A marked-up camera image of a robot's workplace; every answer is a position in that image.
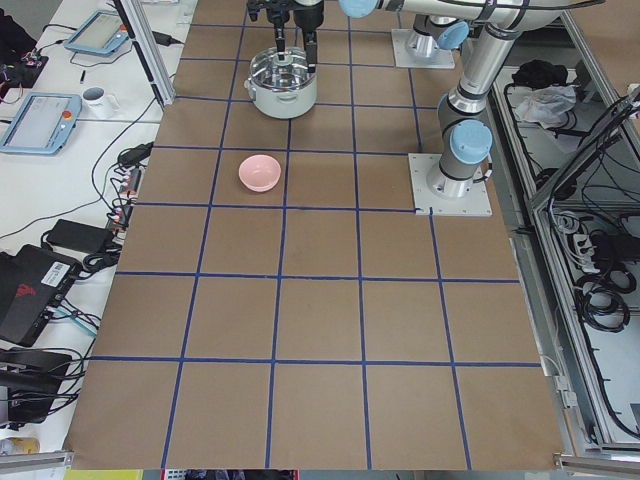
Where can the glass pot lid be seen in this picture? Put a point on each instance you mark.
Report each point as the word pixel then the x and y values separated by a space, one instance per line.
pixel 281 73

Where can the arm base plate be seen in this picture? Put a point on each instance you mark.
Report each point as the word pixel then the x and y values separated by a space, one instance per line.
pixel 437 195
pixel 415 50

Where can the pink bowl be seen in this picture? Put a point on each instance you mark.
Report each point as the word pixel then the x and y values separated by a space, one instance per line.
pixel 259 173

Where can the black laptop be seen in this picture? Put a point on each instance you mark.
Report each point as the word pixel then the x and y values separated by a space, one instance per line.
pixel 33 283

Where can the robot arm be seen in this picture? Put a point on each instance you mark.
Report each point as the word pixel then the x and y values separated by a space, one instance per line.
pixel 503 21
pixel 278 14

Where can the teach pendant far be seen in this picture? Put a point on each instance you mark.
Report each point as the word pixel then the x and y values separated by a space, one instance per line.
pixel 101 34

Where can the black power adapter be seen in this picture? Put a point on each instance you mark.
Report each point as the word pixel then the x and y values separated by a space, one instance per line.
pixel 78 237

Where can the aluminium frame post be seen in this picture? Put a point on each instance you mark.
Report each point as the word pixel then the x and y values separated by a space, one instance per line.
pixel 138 28

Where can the teach pendant near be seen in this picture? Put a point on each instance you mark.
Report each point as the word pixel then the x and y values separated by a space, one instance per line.
pixel 42 125

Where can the white mug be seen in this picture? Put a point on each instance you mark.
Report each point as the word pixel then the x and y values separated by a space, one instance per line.
pixel 102 104

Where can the teach pendant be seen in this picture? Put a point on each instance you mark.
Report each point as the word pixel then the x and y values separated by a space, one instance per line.
pixel 42 125
pixel 101 34

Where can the pale green electric pot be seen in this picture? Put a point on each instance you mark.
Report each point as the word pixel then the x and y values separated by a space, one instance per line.
pixel 282 105

